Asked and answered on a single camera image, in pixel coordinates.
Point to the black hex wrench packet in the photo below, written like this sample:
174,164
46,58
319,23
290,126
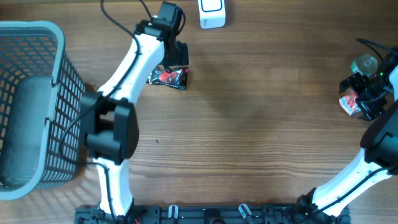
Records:
176,79

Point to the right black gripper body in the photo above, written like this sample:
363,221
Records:
370,93

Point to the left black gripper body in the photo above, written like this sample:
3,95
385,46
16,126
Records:
179,56

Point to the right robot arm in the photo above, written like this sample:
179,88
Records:
376,161

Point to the red snack packet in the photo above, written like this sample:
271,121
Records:
348,103

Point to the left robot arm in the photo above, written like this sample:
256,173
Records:
109,128

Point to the white barcode scanner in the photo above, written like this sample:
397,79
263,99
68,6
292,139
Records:
212,13

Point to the grey plastic basket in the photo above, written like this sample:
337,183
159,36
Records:
40,100

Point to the silver tin can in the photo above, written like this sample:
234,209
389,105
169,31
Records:
366,65

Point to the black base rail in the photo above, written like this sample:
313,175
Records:
266,214

